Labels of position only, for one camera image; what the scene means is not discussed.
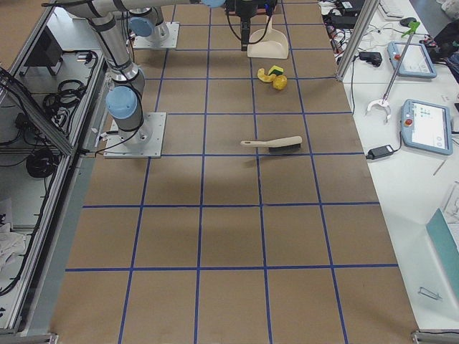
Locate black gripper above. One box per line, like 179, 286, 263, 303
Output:
225, 0, 278, 52

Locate beige plastic dustpan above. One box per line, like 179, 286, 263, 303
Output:
247, 20, 289, 59

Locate yellow green sponge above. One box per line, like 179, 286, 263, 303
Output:
268, 65, 284, 76

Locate toy croissant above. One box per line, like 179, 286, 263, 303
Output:
257, 68, 276, 83

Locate beige hand brush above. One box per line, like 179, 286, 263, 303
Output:
240, 135, 303, 154

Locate yellow toy potato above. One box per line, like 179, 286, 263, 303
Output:
273, 75, 288, 90

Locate black power brick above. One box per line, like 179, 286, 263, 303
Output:
359, 52, 382, 67

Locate far blue teach pendant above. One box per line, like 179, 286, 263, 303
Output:
387, 42, 437, 79

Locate blue teach pendant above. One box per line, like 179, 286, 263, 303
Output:
387, 42, 437, 79
401, 99, 453, 156

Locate reacher grabber tool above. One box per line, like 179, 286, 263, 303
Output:
365, 20, 421, 125

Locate black power adapter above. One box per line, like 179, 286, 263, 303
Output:
366, 145, 394, 160

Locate near blue teach pendant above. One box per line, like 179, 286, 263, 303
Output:
401, 99, 453, 156

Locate teal folder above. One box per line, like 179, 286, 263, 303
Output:
426, 209, 458, 299

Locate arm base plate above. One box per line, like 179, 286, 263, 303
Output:
103, 113, 166, 158
133, 21, 179, 50

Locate aluminium frame post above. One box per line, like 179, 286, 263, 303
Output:
336, 0, 379, 81

